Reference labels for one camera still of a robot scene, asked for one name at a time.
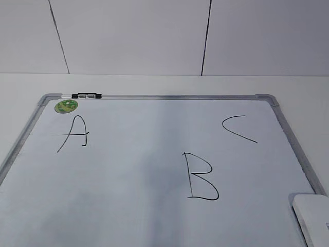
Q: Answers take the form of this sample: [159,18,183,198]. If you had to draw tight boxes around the white rectangular board eraser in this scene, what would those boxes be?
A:
[293,195,329,247]

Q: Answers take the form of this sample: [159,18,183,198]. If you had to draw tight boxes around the black and silver marker pen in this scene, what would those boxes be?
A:
[71,93,102,99]

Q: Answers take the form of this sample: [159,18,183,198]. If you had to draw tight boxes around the green round magnet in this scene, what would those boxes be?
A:
[54,99,78,114]

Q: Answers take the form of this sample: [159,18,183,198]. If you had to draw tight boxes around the white board with aluminium frame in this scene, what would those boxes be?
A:
[1,94,328,246]

